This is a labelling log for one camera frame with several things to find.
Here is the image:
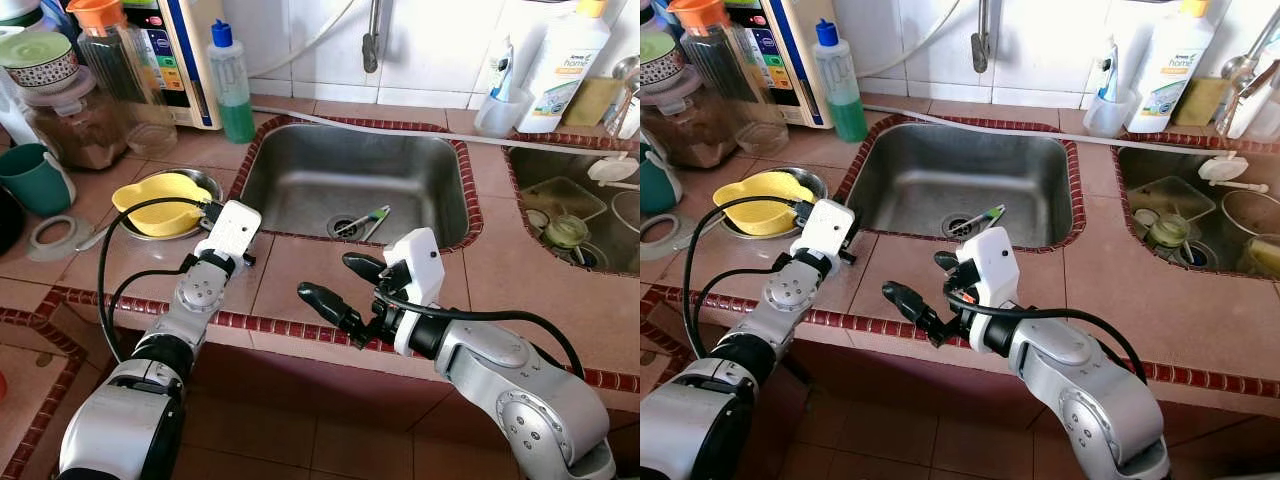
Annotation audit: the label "yellow plastic bowl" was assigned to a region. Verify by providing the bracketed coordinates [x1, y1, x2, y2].
[712, 171, 816, 237]
[111, 172, 214, 238]

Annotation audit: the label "shallow steel bowl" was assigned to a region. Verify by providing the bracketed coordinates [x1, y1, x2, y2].
[118, 167, 226, 242]
[718, 166, 829, 242]

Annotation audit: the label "green black toothbrush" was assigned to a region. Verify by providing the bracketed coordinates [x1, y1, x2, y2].
[950, 203, 1006, 239]
[335, 205, 393, 243]

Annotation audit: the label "small clear glass bowl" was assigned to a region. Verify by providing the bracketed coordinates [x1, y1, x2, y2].
[122, 98, 181, 158]
[730, 98, 791, 156]

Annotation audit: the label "large steel sink basin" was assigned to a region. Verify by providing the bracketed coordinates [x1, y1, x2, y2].
[845, 122, 1076, 251]
[240, 122, 471, 251]

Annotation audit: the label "green liquid bottle blue cap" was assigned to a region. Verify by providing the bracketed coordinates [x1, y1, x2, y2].
[208, 18, 257, 144]
[812, 18, 869, 143]

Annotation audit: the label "glass jar brown contents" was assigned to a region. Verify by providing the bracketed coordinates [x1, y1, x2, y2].
[22, 65, 129, 171]
[640, 65, 736, 169]

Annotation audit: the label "teal mug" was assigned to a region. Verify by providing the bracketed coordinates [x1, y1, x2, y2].
[640, 150, 683, 216]
[0, 143, 76, 218]

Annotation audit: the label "white water purifier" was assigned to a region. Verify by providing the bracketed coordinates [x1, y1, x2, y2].
[725, 0, 829, 129]
[120, 0, 229, 131]

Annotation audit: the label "large clear glass bowl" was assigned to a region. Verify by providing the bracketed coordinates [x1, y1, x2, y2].
[610, 190, 641, 236]
[1220, 188, 1280, 246]

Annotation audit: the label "clear container orange cap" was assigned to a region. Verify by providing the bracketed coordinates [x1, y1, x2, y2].
[67, 0, 151, 109]
[667, 0, 761, 106]

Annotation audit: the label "clear plastic cup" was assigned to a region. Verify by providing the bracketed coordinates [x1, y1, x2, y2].
[1082, 85, 1143, 139]
[473, 85, 536, 139]

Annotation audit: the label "black kettle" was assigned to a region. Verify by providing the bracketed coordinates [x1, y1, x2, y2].
[0, 185, 29, 256]

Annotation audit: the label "patterned bowl green lid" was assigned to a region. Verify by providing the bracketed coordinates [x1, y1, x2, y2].
[640, 30, 687, 89]
[0, 30, 81, 91]

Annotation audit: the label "small glass cup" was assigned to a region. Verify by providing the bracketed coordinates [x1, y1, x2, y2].
[1148, 212, 1193, 251]
[545, 213, 591, 251]

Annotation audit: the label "clear plastic food container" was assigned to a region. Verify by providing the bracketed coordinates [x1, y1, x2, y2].
[520, 177, 609, 236]
[1128, 175, 1216, 231]

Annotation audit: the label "small steel sink basin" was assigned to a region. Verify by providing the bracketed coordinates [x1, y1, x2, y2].
[507, 145, 641, 278]
[1115, 145, 1280, 281]

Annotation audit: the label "white plastic pitcher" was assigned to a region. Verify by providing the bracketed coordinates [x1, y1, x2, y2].
[0, 70, 39, 149]

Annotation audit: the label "hanging steel utensils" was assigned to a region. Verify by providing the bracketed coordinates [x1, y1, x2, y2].
[603, 55, 641, 141]
[1213, 10, 1280, 141]

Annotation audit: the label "yellow sponge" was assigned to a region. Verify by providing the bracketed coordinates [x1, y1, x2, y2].
[560, 75, 626, 129]
[1170, 75, 1233, 129]

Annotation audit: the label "blue white toothbrush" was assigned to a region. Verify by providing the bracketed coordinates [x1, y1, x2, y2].
[490, 35, 517, 104]
[1097, 35, 1121, 104]

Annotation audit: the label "white detergent bottle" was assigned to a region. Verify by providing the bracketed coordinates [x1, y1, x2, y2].
[517, 0, 613, 135]
[1127, 0, 1219, 135]

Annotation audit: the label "yellowish glass cup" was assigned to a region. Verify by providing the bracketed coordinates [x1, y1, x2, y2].
[1240, 233, 1280, 281]

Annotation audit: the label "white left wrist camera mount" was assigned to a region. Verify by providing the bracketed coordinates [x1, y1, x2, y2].
[205, 200, 263, 266]
[790, 198, 857, 266]

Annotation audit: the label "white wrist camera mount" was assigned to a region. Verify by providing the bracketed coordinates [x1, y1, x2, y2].
[205, 200, 263, 266]
[383, 227, 444, 358]
[790, 198, 857, 266]
[955, 226, 1021, 359]

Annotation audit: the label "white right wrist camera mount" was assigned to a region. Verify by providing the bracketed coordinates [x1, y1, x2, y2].
[955, 226, 1021, 359]
[383, 227, 444, 358]

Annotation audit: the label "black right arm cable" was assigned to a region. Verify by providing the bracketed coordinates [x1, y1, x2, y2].
[943, 280, 1151, 386]
[375, 288, 587, 381]

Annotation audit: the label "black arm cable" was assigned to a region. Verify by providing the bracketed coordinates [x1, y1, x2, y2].
[943, 280, 1151, 386]
[682, 194, 813, 363]
[375, 288, 587, 381]
[97, 196, 216, 366]

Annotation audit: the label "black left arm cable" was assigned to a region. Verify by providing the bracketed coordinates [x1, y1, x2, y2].
[97, 196, 216, 366]
[682, 194, 813, 363]

